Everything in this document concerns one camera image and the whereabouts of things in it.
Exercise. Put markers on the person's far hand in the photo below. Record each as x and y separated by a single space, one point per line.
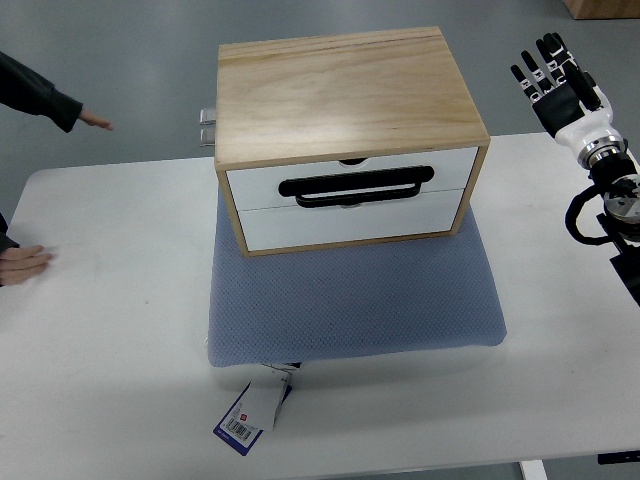
93 120

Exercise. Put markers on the person's hand on table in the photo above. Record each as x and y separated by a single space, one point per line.
19 264

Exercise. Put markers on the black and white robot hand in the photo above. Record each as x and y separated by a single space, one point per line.
568 103

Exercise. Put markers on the white top drawer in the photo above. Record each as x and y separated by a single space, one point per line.
258 188

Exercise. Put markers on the black drawer handle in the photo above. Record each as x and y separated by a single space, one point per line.
351 189

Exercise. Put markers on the dark grey sleeve forearm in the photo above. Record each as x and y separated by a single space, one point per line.
26 91

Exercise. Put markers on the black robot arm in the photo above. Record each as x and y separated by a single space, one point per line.
615 179

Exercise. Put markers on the wooden drawer cabinet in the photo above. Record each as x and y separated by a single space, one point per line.
343 98

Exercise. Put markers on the cardboard box corner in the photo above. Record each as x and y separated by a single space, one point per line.
603 9

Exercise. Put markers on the upper metal clamp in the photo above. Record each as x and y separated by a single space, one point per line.
207 116

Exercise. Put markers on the metal clamp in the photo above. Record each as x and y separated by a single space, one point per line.
207 137
207 116

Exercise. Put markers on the lower metal clamp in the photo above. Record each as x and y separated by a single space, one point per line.
207 137

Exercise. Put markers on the blue mesh cushion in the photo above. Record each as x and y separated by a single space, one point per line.
351 302

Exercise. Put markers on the white and blue product tag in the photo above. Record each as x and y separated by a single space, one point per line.
257 407

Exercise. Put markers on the white table leg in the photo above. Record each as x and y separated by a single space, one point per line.
533 470

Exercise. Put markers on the black bracket under table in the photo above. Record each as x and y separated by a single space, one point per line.
619 457

